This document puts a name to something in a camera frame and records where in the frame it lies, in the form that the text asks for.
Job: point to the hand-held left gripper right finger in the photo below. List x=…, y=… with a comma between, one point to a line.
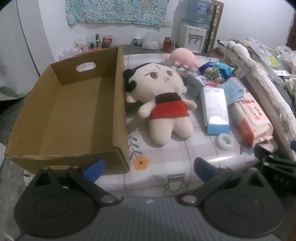
x=204, y=170

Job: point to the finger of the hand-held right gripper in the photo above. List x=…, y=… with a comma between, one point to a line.
x=264, y=154

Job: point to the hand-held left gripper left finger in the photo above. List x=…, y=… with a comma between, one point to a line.
x=96, y=169

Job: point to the white tape roll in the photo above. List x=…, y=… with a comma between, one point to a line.
x=225, y=140

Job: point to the brown cardboard box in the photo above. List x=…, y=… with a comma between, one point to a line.
x=76, y=111

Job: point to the long white blue box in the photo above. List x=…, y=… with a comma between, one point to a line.
x=215, y=106

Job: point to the blue face masks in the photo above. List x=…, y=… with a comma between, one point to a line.
x=232, y=92

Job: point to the blue wipes packet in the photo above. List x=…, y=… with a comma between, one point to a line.
x=225, y=69

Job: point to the green white cloth toy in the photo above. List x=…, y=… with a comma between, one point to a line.
x=214, y=74

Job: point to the pink plush toy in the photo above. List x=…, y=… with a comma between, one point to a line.
x=182, y=55

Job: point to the pink wet wipes pack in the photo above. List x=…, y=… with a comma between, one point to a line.
x=252, y=118

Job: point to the white knitted blanket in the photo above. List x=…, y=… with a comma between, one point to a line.
x=261, y=76

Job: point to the plush doll red dress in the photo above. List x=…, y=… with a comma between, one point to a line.
x=161, y=97

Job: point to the pile of plastic packets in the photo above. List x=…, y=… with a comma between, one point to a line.
x=277, y=53

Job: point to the brown wooden door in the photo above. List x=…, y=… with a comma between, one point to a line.
x=291, y=34

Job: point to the large white plastic bag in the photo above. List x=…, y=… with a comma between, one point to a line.
x=77, y=47

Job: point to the small green can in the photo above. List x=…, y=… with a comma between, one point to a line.
x=91, y=45

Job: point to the small red box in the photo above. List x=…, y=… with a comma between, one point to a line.
x=107, y=41

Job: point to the red can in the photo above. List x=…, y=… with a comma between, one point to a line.
x=167, y=45

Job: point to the white water dispenser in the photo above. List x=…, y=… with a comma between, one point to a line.
x=192, y=37

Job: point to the white blue cup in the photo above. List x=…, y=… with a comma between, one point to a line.
x=138, y=41

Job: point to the small white plastic bag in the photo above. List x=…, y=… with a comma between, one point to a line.
x=150, y=41

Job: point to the floral wall cloth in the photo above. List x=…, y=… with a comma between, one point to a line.
x=115, y=11

